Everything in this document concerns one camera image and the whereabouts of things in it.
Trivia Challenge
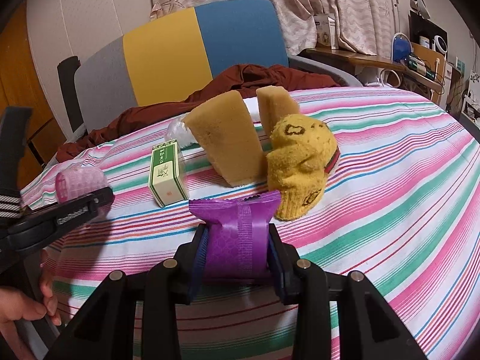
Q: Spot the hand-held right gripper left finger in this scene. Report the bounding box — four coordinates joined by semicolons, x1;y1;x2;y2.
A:
45;225;211;360

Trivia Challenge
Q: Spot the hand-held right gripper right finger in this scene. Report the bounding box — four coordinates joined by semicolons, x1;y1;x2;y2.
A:
265;223;428;360

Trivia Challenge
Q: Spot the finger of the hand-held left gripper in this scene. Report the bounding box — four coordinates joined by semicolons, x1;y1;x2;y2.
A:
90;186;115;215

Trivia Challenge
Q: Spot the pink hair roller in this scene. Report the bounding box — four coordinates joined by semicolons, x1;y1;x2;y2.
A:
55;168;106;207

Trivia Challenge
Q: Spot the purple snack packet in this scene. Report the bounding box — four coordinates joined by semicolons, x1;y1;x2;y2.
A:
188;190;282;282

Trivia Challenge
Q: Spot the green and white box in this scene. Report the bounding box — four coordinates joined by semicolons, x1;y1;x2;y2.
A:
149;139;190;208

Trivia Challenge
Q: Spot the white bubble wrap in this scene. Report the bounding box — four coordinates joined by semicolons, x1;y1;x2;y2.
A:
166;117;197;148

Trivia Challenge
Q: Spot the yellow patterned sock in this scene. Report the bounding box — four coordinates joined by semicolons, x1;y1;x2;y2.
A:
265;113;340;221

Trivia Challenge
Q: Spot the yellow sponge block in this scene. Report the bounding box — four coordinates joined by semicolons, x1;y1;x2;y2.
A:
185;90;267;188
256;85;301;136

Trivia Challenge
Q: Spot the person's left hand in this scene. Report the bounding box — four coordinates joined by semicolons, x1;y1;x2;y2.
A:
0;249;62;360

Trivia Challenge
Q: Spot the wooden panelled wardrobe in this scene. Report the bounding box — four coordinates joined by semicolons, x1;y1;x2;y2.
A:
0;0;64;188

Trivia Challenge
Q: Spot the striped tablecloth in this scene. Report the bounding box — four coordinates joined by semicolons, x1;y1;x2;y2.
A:
19;84;480;360

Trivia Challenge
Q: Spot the grey yellow blue chair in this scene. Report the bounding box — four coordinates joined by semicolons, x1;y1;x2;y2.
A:
57;0;364;143

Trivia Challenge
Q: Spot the dark red cloth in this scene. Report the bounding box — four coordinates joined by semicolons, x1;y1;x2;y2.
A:
55;64;342;166

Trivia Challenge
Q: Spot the wooden shelf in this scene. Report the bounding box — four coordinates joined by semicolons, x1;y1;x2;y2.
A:
302;41;449;94

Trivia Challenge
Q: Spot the white printed carton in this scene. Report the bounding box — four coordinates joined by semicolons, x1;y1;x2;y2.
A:
313;13;338;49

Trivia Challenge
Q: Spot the blue round fan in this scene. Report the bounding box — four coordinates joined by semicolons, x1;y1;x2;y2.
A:
392;32;413;64

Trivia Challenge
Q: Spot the patterned beige curtain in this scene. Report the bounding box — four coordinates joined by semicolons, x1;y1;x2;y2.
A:
150;0;400;59

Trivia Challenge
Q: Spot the black box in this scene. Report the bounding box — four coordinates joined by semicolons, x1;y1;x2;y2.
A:
409;9;437;49

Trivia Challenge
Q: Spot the white cable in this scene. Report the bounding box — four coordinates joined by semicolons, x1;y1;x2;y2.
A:
379;67;403;88

